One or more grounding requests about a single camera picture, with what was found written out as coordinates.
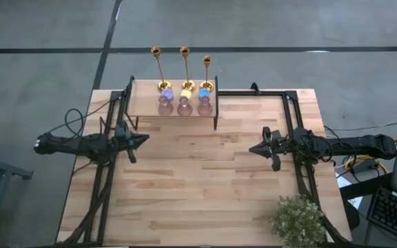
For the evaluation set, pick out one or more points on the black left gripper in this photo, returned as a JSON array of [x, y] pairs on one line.
[[112, 143]]

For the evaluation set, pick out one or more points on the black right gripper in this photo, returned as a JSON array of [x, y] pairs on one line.
[[281, 141]]

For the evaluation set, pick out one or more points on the pink ribbed glass candle holder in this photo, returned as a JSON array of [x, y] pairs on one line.
[[204, 109], [184, 110], [165, 109]]

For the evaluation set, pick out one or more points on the purple candle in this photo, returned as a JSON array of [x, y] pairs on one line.
[[167, 93]]

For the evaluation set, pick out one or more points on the tall gold candlestick holder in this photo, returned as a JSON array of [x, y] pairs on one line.
[[164, 87], [188, 86]]

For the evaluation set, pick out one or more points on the yellow candle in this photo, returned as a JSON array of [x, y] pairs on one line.
[[186, 93]]

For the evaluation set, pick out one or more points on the blue candle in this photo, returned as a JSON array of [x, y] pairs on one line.
[[204, 93]]

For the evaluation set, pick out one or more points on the short gold candlestick holder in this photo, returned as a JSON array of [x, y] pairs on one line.
[[206, 85]]

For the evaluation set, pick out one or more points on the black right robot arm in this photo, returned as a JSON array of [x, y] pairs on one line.
[[357, 146]]

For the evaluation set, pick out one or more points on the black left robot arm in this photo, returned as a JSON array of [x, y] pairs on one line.
[[74, 144]]

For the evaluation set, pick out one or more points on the artificial plant with white flowers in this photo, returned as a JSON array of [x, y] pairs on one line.
[[296, 220]]

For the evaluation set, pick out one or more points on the white paper sheet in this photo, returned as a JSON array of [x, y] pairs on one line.
[[343, 182]]

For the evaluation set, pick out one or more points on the black power adapter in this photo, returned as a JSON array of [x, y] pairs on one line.
[[365, 167]]

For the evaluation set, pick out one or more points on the black keyboard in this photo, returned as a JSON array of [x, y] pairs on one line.
[[391, 213]]

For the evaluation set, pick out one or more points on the black aluminium rig frame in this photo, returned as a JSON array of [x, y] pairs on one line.
[[253, 93]]

